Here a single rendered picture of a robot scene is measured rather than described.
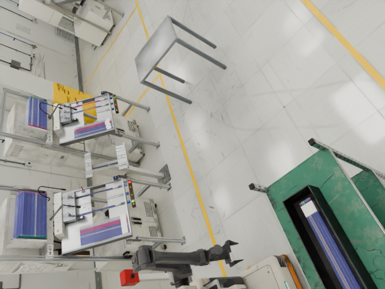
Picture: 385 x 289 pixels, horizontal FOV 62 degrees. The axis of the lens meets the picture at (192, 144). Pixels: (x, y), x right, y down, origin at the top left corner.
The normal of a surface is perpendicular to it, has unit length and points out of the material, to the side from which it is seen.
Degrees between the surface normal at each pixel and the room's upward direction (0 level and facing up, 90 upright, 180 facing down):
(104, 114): 44
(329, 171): 0
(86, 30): 90
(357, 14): 0
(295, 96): 0
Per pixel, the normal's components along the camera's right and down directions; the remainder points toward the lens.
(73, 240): -0.06, -0.59
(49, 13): 0.26, 0.77
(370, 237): -0.73, -0.23
